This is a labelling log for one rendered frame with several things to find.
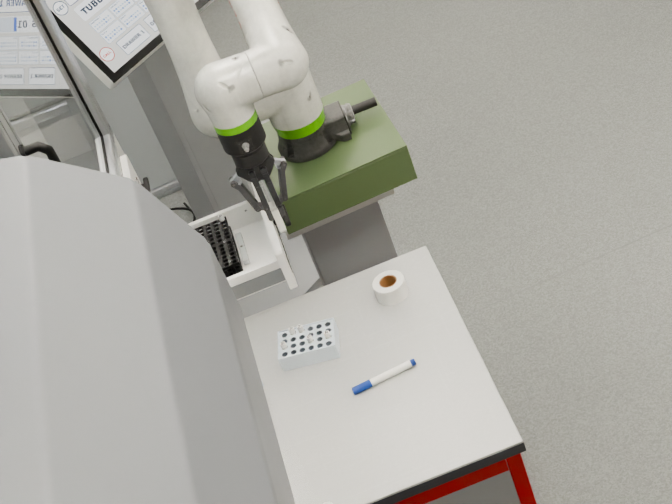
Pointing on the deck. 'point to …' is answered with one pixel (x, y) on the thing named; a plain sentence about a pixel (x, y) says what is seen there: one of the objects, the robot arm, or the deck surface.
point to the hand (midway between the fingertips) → (277, 216)
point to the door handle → (39, 150)
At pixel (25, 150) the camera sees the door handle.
